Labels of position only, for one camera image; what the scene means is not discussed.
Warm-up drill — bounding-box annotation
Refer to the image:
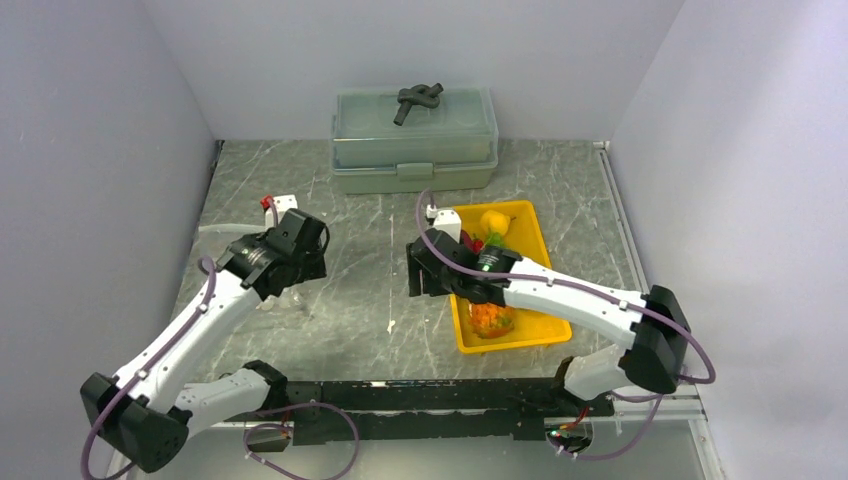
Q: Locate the yellow toy pear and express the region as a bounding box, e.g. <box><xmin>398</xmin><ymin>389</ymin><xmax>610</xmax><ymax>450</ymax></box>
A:
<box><xmin>479</xmin><ymin>210</ymin><xmax>512</xmax><ymax>237</ymax></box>

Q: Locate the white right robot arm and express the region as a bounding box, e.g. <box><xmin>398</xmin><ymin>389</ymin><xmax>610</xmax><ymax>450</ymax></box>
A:
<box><xmin>406</xmin><ymin>228</ymin><xmax>690</xmax><ymax>415</ymax></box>

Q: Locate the green toy grape bunch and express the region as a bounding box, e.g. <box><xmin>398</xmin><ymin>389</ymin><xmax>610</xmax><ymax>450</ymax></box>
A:
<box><xmin>484</xmin><ymin>231</ymin><xmax>506</xmax><ymax>248</ymax></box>

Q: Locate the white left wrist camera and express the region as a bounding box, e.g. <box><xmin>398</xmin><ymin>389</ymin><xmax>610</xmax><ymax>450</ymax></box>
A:
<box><xmin>260</xmin><ymin>194</ymin><xmax>298</xmax><ymax>229</ymax></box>

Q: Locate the dark knotted rubber tube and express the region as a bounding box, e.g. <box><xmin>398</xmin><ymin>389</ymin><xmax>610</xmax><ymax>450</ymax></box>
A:
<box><xmin>393</xmin><ymin>83</ymin><xmax>444</xmax><ymax>127</ymax></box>

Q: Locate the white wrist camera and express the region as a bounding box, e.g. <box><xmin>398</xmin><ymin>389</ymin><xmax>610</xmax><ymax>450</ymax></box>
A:
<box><xmin>260</xmin><ymin>194</ymin><xmax>298</xmax><ymax>229</ymax></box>
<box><xmin>425</xmin><ymin>205</ymin><xmax>462</xmax><ymax>243</ymax></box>

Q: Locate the clear zip top bag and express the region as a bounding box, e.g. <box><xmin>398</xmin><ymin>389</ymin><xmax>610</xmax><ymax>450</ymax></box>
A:
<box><xmin>195</xmin><ymin>223</ymin><xmax>305</xmax><ymax>313</ymax></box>

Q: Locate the yellow plastic tray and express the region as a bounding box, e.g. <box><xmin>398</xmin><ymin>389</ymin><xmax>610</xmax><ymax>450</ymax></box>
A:
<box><xmin>449</xmin><ymin>200</ymin><xmax>572</xmax><ymax>355</ymax></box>

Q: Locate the orange toy pineapple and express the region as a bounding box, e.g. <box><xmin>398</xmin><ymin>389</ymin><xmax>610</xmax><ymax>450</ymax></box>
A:
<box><xmin>468</xmin><ymin>303</ymin><xmax>514</xmax><ymax>339</ymax></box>

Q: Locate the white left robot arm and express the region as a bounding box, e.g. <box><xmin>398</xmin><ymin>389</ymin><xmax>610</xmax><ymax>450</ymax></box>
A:
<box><xmin>80</xmin><ymin>208</ymin><xmax>330</xmax><ymax>479</ymax></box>

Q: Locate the red toy chili pepper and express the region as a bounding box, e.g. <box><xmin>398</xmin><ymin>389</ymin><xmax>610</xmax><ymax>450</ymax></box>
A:
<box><xmin>460</xmin><ymin>229</ymin><xmax>485</xmax><ymax>254</ymax></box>

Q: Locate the green translucent storage box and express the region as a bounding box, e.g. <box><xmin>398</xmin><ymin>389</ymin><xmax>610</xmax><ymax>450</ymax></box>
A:
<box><xmin>330</xmin><ymin>87</ymin><xmax>499</xmax><ymax>194</ymax></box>

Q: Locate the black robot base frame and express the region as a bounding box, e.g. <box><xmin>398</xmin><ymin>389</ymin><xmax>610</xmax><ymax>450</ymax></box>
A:
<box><xmin>235</xmin><ymin>378</ymin><xmax>614</xmax><ymax>446</ymax></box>

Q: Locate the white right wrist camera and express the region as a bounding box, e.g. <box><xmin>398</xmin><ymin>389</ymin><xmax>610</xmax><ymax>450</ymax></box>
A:
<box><xmin>425</xmin><ymin>205</ymin><xmax>462</xmax><ymax>243</ymax></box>

